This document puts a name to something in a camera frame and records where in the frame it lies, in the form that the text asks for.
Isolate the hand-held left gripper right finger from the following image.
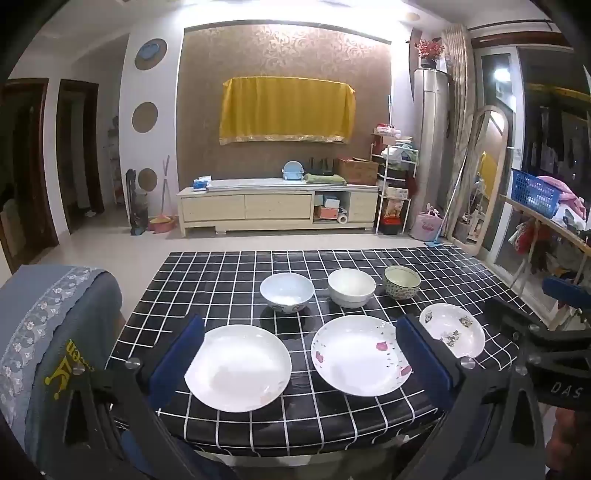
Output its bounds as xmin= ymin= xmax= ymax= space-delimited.
xmin=396 ymin=315 xmax=548 ymax=480

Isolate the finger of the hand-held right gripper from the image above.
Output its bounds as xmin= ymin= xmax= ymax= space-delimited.
xmin=482 ymin=299 xmax=552 ymax=344
xmin=542 ymin=276 xmax=591 ymax=306

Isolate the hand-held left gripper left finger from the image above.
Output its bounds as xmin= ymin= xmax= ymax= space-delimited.
xmin=60 ymin=315 xmax=222 ymax=480

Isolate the small white plate dark print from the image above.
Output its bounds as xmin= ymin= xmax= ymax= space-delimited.
xmin=419 ymin=303 xmax=486 ymax=360

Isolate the plain white plate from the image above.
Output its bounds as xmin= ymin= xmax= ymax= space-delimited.
xmin=184 ymin=324 xmax=293 ymax=413

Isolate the white plate pink flower print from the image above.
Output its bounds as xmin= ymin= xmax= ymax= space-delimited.
xmin=311 ymin=316 xmax=414 ymax=398

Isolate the white bowl blue pattern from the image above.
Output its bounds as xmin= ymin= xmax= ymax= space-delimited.
xmin=259 ymin=272 xmax=316 ymax=315

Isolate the person's right forearm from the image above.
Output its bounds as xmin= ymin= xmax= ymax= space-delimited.
xmin=547 ymin=406 xmax=591 ymax=480

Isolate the wooden side table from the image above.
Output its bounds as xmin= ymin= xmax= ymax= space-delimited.
xmin=499 ymin=194 xmax=591 ymax=330

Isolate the green patterned bowl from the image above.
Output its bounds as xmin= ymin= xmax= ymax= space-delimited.
xmin=383 ymin=265 xmax=422 ymax=302

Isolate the pink clothes pile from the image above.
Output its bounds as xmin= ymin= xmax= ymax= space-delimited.
xmin=538 ymin=175 xmax=588 ymax=214

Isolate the blue plastic basket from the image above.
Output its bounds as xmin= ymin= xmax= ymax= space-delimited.
xmin=510 ymin=168 xmax=561 ymax=219

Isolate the black white grid tablecloth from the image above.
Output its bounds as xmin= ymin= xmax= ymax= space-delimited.
xmin=105 ymin=247 xmax=550 ymax=457

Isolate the plain white bowl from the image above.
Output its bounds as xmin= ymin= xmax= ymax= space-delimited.
xmin=328 ymin=268 xmax=377 ymax=309

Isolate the pink bag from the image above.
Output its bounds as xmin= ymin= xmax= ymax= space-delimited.
xmin=411 ymin=205 xmax=445 ymax=241

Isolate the arched standing mirror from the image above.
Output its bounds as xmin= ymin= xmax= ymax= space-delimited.
xmin=455 ymin=105 xmax=509 ymax=254

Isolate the pink broom and dustpan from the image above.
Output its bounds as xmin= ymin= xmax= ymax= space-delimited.
xmin=150 ymin=156 xmax=178 ymax=234

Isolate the black upright vacuum cleaner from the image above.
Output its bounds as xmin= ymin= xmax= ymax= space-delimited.
xmin=126 ymin=168 xmax=149 ymax=236

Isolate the white shelf rack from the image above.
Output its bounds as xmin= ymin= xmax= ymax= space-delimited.
xmin=372 ymin=122 xmax=419 ymax=236

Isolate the cream television cabinet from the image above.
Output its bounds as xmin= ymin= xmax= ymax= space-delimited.
xmin=178 ymin=178 xmax=380 ymax=238

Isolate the standing air conditioner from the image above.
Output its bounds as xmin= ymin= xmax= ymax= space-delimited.
xmin=413 ymin=68 xmax=453 ymax=217

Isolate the beige curtain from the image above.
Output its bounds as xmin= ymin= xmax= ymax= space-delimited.
xmin=441 ymin=23 xmax=476 ymax=213

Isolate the brown cardboard box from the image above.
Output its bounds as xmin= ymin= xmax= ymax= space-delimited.
xmin=336 ymin=157 xmax=379 ymax=186

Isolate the dark wooden door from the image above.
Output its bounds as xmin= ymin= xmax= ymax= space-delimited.
xmin=56 ymin=79 xmax=105 ymax=234
xmin=0 ymin=78 xmax=58 ymax=273

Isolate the yellow cloth cover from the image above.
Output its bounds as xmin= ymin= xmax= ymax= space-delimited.
xmin=219 ymin=76 xmax=357 ymax=146

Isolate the vase with red flowers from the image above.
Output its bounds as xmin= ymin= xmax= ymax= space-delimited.
xmin=414 ymin=39 xmax=446 ymax=70

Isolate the round wall niche blue plate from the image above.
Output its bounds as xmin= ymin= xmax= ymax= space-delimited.
xmin=135 ymin=38 xmax=168 ymax=71

